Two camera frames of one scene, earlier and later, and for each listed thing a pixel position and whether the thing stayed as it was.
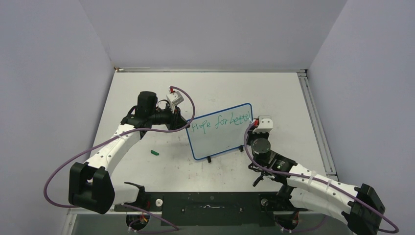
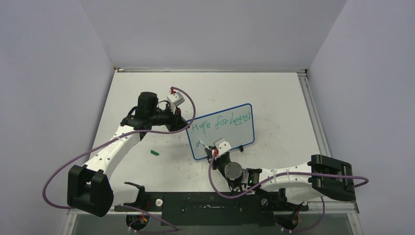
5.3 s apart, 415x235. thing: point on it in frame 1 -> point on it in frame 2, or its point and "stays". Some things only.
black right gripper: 251,134 -> 216,159
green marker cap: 154,152 stays
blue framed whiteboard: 219,132 stays
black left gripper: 176,121 stays
